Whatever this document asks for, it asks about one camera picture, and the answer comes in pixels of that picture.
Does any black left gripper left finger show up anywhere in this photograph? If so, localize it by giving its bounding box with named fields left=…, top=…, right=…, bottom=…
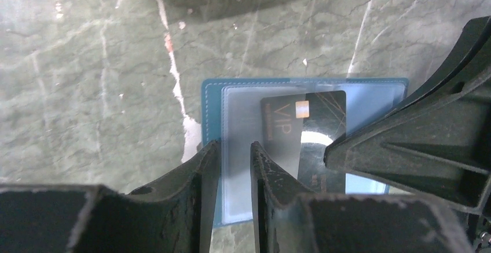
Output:
left=1, top=141, right=221, bottom=252

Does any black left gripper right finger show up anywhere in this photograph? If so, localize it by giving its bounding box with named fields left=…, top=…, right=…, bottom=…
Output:
left=250, top=142, right=473, bottom=252

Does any black VIP credit card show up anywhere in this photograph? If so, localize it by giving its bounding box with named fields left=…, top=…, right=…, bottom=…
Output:
left=261, top=93, right=309, bottom=178

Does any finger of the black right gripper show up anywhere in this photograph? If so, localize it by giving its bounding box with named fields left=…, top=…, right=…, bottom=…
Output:
left=396, top=16, right=490, bottom=109
left=324, top=80, right=490, bottom=215

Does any blue leather card holder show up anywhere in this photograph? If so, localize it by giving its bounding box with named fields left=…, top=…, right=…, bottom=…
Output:
left=201, top=78, right=408, bottom=227

